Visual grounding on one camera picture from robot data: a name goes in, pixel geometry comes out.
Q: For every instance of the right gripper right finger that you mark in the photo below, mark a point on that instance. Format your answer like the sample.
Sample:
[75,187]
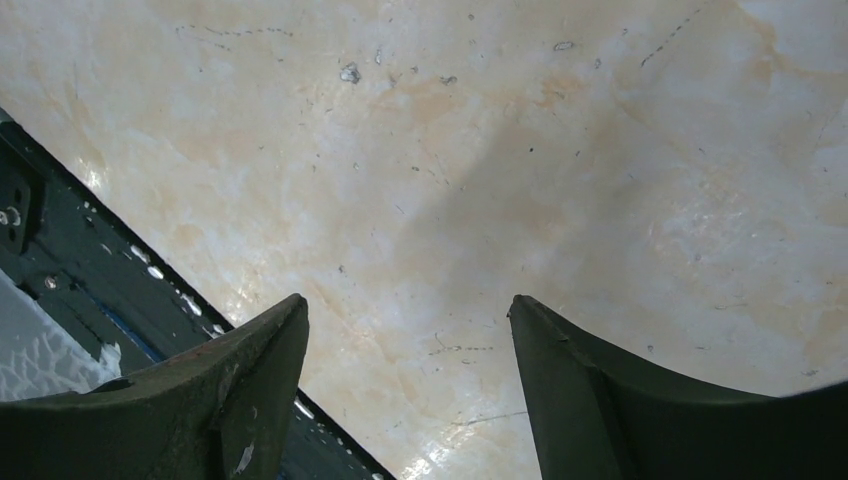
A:
[598,411]

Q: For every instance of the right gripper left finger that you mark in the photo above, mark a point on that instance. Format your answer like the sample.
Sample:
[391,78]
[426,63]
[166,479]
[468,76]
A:
[220,410]

